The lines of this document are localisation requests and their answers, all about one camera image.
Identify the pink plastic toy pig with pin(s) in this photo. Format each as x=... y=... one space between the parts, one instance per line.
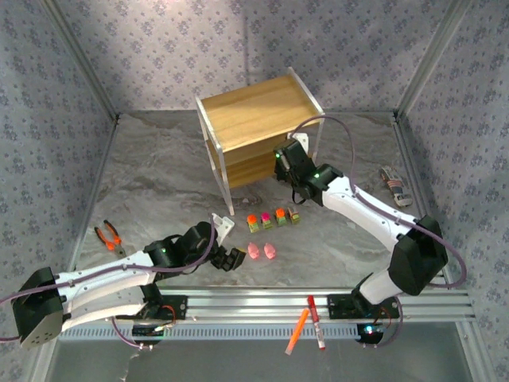
x=270 y=250
x=253 y=250

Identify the orange-top green truck red grille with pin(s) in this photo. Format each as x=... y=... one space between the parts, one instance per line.
x=252 y=224

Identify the pink-top green toy truck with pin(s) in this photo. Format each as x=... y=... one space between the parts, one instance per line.
x=266 y=223

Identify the orange-top green truck blue face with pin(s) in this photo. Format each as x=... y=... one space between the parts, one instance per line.
x=281 y=218

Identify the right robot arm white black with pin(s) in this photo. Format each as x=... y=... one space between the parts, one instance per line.
x=366 y=211

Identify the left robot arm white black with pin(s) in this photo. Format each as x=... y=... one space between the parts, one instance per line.
x=99 y=286

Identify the flag-print folding tool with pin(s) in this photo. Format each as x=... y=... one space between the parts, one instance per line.
x=393 y=185

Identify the orange marker pen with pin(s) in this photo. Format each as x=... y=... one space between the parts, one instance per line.
x=297 y=330

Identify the red white marker pen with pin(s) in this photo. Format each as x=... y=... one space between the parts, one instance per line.
x=316 y=322

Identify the grey metal plate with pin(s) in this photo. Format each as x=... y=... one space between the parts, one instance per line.
x=238 y=366

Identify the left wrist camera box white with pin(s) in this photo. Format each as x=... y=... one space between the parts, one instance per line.
x=222 y=227

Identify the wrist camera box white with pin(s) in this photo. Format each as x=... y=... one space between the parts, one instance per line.
x=222 y=227
x=300 y=141

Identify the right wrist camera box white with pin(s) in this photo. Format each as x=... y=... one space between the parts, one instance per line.
x=300 y=141

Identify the aluminium mounting rail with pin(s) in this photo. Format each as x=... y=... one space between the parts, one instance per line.
x=254 y=306

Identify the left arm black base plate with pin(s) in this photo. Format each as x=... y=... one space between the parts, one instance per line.
x=179 y=306

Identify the wooden shelf white metal frame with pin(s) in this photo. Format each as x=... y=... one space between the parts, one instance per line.
x=246 y=115

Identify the aluminium table edge rail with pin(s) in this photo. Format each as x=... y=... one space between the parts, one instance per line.
x=98 y=183
x=411 y=159

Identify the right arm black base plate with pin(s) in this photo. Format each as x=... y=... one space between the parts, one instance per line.
x=338 y=306

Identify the aluminium enclosure post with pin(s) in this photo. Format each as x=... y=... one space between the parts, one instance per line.
x=82 y=59
x=431 y=59

